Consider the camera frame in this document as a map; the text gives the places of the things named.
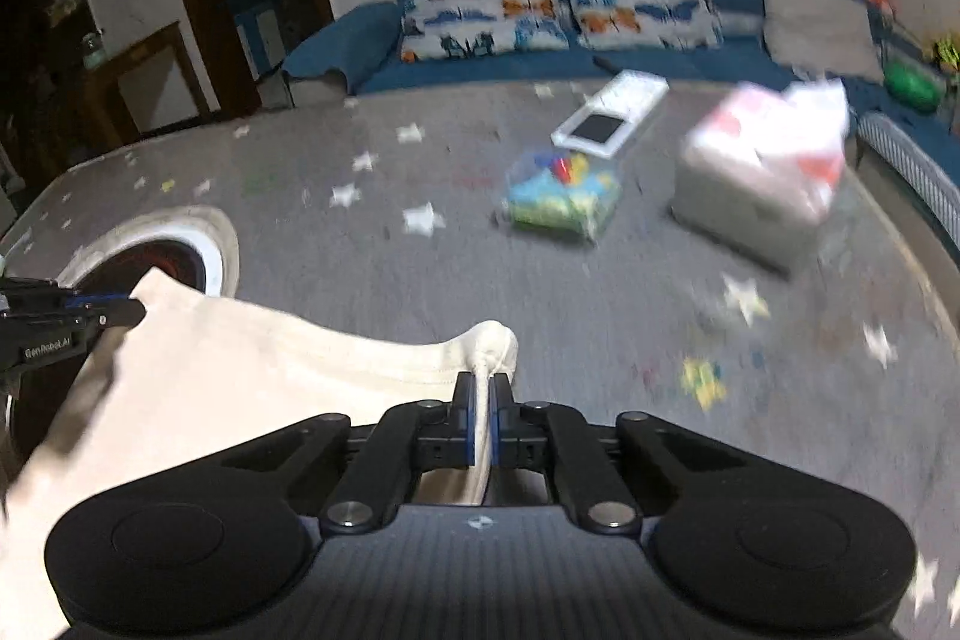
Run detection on blue storage box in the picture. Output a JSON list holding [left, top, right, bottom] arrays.
[[225, 0, 290, 75]]

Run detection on striped grey cushion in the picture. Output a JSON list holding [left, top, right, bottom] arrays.
[[857, 111, 960, 244]]

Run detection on blue sofa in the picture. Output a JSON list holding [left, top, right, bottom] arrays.
[[281, 0, 960, 161]]

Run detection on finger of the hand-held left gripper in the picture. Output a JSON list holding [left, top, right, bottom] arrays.
[[0, 277, 147, 330]]

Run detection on green ball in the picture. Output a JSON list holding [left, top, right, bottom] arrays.
[[883, 56, 942, 112]]

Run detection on cream sweatshirt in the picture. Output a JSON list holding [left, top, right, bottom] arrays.
[[0, 265, 520, 640]]

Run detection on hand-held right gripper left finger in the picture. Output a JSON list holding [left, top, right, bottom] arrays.
[[217, 372, 481, 532]]

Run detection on pink white tissue pack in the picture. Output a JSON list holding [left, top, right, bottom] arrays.
[[670, 79, 852, 272]]

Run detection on wooden side table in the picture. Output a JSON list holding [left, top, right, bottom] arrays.
[[79, 21, 211, 142]]

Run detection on white flat box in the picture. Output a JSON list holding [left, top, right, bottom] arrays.
[[551, 70, 670, 157]]

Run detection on dark wooden cabinet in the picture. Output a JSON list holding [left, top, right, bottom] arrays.
[[0, 0, 98, 184]]

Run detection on plain grey pillow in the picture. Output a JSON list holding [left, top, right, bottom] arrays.
[[759, 0, 886, 85]]

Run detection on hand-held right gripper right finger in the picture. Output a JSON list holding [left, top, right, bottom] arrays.
[[489, 374, 740, 532]]

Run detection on clear box of colourful pieces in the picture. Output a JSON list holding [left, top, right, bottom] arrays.
[[501, 149, 623, 245]]

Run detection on round induction cooker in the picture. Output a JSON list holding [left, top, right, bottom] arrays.
[[0, 205, 241, 461]]

